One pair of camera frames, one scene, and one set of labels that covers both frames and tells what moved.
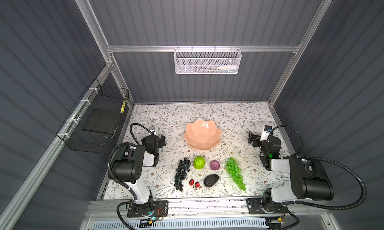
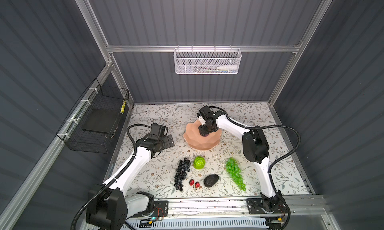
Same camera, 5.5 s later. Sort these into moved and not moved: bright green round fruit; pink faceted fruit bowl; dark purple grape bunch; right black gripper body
Moved: right black gripper body
Not moved: dark purple grape bunch; pink faceted fruit bowl; bright green round fruit
